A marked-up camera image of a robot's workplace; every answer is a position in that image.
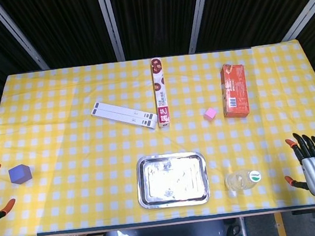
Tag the white partition post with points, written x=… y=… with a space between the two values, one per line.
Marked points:
x=17 y=33
x=305 y=13
x=111 y=25
x=196 y=15

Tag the long red white box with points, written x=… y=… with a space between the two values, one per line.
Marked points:
x=160 y=94

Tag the yellow white checked tablecloth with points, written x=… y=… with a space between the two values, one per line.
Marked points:
x=62 y=141

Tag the purple cube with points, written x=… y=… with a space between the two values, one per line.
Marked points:
x=20 y=175

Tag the clear plastic water bottle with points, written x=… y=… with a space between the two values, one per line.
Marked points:
x=241 y=181

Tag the rectangular stainless steel tray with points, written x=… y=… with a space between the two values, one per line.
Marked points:
x=172 y=181

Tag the white folding stand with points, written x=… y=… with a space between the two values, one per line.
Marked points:
x=122 y=115

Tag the small pink cube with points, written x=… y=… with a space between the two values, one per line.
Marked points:
x=211 y=114

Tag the orange cardboard box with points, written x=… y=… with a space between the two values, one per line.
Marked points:
x=234 y=91

